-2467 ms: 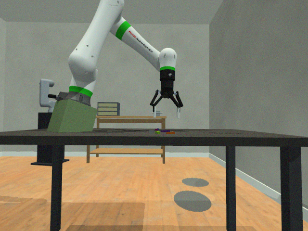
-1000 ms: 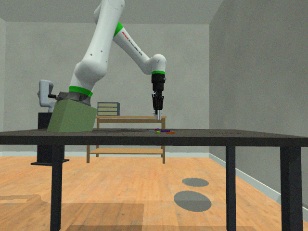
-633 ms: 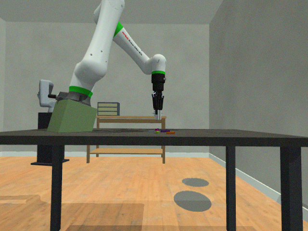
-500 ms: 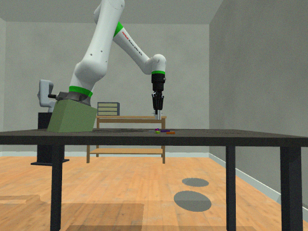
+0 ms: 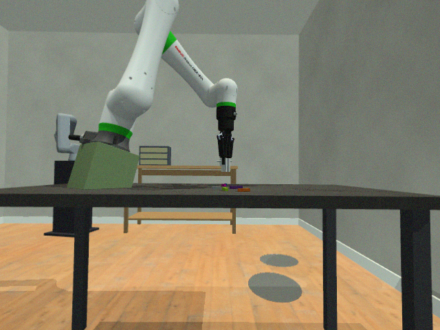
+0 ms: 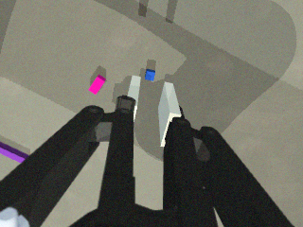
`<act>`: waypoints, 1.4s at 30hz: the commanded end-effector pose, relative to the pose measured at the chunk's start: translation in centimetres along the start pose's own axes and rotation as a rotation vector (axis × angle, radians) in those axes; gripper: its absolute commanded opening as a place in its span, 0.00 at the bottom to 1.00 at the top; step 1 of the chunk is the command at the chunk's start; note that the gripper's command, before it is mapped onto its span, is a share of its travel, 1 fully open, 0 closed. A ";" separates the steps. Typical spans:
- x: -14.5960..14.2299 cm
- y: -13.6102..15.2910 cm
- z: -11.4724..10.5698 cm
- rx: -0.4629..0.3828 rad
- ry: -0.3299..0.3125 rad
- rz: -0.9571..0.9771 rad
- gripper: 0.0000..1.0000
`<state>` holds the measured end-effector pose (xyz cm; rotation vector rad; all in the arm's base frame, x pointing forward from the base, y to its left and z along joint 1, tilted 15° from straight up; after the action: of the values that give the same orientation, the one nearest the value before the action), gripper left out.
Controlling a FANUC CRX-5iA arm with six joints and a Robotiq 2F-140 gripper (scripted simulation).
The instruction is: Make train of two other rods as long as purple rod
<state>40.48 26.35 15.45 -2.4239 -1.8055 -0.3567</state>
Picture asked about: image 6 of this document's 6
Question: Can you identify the small blue cube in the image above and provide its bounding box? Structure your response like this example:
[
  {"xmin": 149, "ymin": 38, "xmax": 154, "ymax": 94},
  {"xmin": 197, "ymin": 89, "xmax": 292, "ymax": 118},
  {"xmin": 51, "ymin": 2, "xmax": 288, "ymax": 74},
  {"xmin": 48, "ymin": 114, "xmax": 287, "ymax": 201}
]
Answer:
[{"xmin": 145, "ymin": 69, "xmax": 155, "ymax": 81}]

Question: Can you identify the magenta rectangular block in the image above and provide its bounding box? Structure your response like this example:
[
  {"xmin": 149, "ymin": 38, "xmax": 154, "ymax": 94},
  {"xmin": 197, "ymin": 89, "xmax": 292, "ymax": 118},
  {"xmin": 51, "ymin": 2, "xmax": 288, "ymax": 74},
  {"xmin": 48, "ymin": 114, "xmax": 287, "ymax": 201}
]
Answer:
[{"xmin": 89, "ymin": 75, "xmax": 106, "ymax": 95}]

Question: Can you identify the purple rod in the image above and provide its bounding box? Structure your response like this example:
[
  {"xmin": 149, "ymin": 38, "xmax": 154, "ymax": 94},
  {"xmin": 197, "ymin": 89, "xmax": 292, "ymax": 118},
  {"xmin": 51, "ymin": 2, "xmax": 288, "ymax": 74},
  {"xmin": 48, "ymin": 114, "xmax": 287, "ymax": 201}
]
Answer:
[{"xmin": 0, "ymin": 142, "xmax": 29, "ymax": 163}]

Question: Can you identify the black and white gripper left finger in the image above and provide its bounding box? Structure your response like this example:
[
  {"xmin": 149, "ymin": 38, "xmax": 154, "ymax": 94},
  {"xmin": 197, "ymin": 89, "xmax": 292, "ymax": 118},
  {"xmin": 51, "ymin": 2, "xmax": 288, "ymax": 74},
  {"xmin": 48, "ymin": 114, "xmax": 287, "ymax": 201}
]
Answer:
[{"xmin": 0, "ymin": 76, "xmax": 141, "ymax": 227}]

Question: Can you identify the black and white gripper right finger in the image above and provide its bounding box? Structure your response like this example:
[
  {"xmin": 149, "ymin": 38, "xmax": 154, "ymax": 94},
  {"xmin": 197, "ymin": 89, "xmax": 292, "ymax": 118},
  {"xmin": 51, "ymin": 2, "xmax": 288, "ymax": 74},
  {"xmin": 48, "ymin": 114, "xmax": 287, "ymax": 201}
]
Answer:
[{"xmin": 158, "ymin": 82, "xmax": 294, "ymax": 227}]

